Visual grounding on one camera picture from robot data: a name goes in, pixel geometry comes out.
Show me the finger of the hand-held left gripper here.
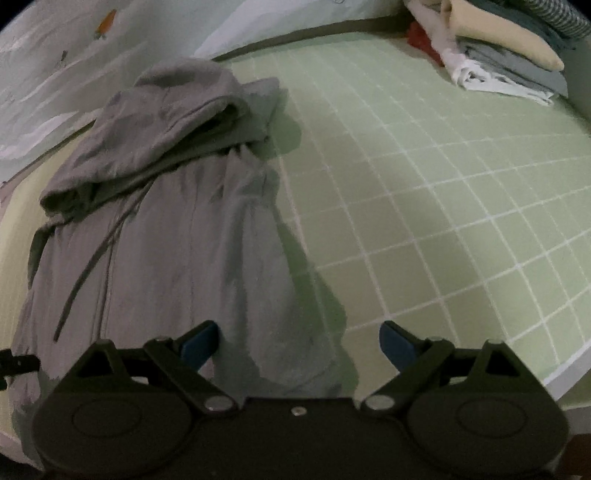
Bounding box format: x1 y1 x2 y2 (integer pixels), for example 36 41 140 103
0 348 41 391

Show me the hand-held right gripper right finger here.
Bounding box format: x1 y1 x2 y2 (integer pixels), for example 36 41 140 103
360 320 532 418

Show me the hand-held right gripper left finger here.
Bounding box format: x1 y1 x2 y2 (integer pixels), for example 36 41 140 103
69 320 241 418

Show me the grey zip hoodie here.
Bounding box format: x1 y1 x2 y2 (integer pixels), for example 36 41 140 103
9 58 361 462

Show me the green grid mat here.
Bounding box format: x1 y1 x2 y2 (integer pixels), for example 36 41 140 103
0 32 591 439

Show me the white printed folded cloth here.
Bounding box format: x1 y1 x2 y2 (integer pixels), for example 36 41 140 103
442 50 555 108

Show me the grey-blue folded cloth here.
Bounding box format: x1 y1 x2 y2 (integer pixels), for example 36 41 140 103
462 39 570 99

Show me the red folded cloth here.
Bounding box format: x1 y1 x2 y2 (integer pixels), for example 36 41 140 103
406 21 445 66

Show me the pale carrot print sheet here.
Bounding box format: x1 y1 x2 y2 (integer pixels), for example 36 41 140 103
0 0 409 185

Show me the beige folded cloth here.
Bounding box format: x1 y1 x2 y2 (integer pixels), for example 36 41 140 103
441 0 567 73

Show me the pale pink folded cloth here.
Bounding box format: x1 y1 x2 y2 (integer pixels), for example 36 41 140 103
405 0 462 63

